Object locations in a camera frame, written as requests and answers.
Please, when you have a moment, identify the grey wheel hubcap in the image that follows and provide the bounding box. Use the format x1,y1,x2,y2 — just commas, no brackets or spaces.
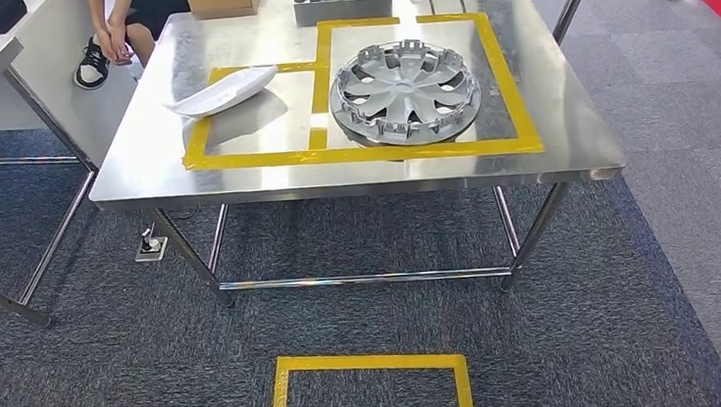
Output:
323,33,487,154

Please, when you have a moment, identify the floor power socket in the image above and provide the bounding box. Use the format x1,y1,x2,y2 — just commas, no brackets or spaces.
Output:
131,220,172,265

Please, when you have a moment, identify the person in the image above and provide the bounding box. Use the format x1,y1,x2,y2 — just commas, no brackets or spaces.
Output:
66,0,198,92

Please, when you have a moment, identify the white plastic body part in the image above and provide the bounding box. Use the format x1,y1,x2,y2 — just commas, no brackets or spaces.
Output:
161,64,283,122

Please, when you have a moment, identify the stainless steel workbench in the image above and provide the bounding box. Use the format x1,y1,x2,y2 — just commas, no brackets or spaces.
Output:
73,0,637,329

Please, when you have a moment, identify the yellow tape on workbench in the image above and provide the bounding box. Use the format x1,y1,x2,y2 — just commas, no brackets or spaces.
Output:
171,2,546,184

